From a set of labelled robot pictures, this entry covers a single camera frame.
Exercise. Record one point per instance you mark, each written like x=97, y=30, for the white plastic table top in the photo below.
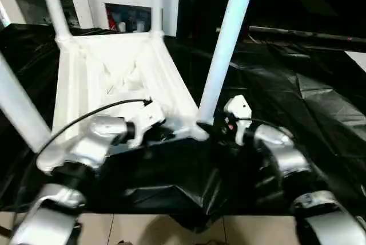
x=114, y=67

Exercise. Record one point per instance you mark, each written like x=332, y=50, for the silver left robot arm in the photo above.
x=86, y=147

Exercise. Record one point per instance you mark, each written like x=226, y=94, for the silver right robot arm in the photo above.
x=286, y=159

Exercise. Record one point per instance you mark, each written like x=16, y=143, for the black plastic mat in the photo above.
x=320, y=119

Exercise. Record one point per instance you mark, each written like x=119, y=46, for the black metal rod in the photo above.
x=309, y=32

